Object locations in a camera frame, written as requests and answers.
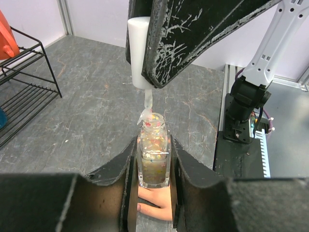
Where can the glitter nail polish bottle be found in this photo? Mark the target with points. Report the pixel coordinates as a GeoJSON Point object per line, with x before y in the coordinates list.
{"type": "Point", "coordinates": [153, 153]}

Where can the white nail polish brush cap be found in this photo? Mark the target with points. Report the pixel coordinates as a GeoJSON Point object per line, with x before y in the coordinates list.
{"type": "Point", "coordinates": [137, 32]}

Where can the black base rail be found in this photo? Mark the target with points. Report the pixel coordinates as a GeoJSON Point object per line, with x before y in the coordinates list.
{"type": "Point", "coordinates": [238, 153]}

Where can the grey slotted cable duct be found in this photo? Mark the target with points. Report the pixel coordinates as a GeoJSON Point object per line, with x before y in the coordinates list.
{"type": "Point", "coordinates": [261, 135]}

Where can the orange mug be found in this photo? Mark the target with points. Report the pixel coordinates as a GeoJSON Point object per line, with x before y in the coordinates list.
{"type": "Point", "coordinates": [8, 45]}

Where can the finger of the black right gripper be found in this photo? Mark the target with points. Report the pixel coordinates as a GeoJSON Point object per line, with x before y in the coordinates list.
{"type": "Point", "coordinates": [136, 8]}
{"type": "Point", "coordinates": [181, 30]}

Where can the black wire rack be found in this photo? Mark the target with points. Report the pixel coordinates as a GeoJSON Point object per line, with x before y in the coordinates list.
{"type": "Point", "coordinates": [24, 95]}

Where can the mannequin hand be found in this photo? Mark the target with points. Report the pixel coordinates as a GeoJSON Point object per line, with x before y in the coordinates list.
{"type": "Point", "coordinates": [160, 198]}

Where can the blue mug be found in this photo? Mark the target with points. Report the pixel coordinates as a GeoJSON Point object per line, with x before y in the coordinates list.
{"type": "Point", "coordinates": [3, 118]}

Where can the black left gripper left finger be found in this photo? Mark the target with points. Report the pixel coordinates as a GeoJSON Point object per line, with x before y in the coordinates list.
{"type": "Point", "coordinates": [104, 200]}

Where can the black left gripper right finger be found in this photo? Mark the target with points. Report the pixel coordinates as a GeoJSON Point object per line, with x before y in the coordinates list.
{"type": "Point", "coordinates": [204, 201]}

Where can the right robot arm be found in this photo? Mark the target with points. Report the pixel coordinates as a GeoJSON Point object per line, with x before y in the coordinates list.
{"type": "Point", "coordinates": [250, 88]}

